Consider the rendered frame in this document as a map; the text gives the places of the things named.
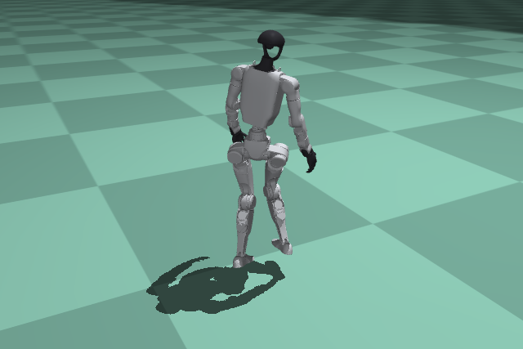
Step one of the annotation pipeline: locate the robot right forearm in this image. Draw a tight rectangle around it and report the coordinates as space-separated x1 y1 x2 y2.
293 114 312 154

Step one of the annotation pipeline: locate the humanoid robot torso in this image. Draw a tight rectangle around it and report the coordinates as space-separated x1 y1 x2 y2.
239 61 286 161

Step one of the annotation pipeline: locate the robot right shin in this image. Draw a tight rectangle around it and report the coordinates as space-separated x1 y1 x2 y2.
266 183 288 244

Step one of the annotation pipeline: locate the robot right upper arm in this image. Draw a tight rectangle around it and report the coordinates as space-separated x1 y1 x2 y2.
280 75 302 128

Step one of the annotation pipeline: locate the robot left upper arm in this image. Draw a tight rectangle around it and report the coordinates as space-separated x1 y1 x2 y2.
226 65 247 110

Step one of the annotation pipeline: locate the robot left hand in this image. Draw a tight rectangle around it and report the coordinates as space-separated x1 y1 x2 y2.
230 128 247 143

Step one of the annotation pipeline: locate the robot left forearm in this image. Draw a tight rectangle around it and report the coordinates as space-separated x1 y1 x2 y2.
226 105 240 134

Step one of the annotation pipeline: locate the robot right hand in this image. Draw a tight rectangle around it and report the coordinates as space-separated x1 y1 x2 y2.
301 149 317 173

